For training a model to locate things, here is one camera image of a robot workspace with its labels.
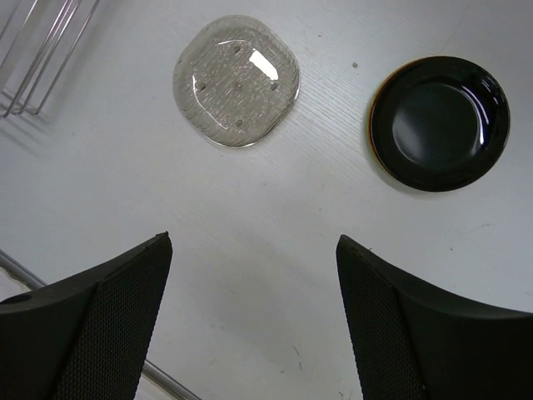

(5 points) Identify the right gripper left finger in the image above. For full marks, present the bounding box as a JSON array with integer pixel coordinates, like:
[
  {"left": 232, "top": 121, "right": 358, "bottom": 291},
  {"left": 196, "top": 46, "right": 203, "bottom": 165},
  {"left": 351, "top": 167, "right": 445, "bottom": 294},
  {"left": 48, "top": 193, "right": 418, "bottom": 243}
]
[{"left": 0, "top": 231, "right": 173, "bottom": 400}]

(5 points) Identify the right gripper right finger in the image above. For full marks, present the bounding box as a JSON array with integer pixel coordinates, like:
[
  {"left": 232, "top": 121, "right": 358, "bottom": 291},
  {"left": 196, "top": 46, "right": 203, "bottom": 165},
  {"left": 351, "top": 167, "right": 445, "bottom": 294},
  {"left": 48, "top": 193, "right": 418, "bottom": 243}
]
[{"left": 336, "top": 235, "right": 532, "bottom": 399}]

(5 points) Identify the black plate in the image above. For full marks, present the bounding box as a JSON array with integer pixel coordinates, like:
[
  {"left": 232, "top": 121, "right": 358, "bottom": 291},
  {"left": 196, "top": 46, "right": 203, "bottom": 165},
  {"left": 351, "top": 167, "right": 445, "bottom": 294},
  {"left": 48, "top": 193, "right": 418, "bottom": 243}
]
[{"left": 373, "top": 56, "right": 511, "bottom": 193}]

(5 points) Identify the grey plate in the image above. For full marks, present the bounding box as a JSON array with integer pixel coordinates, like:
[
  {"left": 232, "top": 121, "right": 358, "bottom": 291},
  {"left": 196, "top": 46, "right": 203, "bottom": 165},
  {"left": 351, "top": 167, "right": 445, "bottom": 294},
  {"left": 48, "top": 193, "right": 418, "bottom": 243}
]
[{"left": 172, "top": 15, "right": 301, "bottom": 148}]

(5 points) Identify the metal wire dish rack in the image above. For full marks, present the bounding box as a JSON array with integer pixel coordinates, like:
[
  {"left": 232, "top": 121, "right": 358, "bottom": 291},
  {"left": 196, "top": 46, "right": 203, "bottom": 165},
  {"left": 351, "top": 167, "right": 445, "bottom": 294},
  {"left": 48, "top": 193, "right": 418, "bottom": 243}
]
[{"left": 1, "top": 0, "right": 100, "bottom": 119}]

